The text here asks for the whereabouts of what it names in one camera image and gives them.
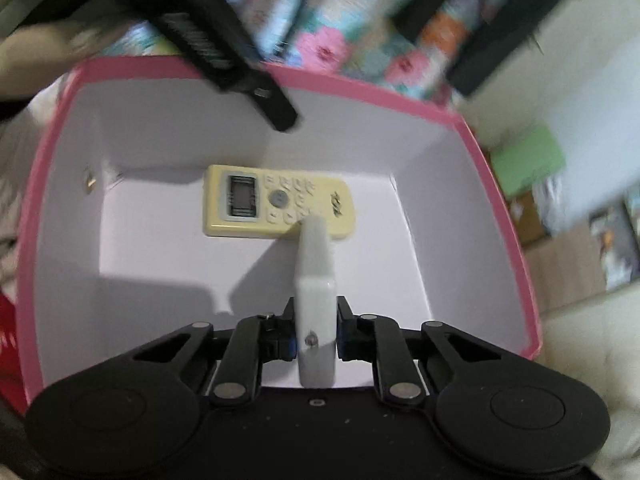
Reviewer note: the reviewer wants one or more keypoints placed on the green folding board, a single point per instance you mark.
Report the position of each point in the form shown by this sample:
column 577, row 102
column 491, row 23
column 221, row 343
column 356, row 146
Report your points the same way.
column 527, row 160

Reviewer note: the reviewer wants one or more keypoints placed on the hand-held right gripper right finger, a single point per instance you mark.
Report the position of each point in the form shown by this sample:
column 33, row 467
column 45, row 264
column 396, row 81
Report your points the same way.
column 342, row 342

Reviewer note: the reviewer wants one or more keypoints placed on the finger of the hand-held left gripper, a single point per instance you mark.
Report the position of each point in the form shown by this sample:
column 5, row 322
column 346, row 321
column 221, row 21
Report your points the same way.
column 272, row 102

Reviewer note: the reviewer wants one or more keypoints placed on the black hanging garment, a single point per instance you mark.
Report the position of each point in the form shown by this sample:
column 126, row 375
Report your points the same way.
column 500, row 20

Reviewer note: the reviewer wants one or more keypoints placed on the white small remote control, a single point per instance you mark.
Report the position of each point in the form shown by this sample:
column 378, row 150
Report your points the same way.
column 315, row 305

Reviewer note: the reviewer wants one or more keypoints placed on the yellow remote control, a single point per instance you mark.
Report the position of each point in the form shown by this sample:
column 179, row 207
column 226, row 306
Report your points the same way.
column 260, row 202

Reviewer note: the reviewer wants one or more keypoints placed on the floral quilt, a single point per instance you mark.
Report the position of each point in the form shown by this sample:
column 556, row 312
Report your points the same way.
column 345, row 35

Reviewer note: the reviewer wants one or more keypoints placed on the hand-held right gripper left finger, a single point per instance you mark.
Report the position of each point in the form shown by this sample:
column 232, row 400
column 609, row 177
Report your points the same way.
column 286, row 344

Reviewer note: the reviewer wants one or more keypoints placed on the pink cardboard box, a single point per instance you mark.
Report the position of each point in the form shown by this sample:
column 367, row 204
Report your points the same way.
column 165, row 240

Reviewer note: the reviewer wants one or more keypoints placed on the red garment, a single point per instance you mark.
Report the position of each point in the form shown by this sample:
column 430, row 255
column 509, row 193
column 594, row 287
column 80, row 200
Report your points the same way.
column 10, row 350

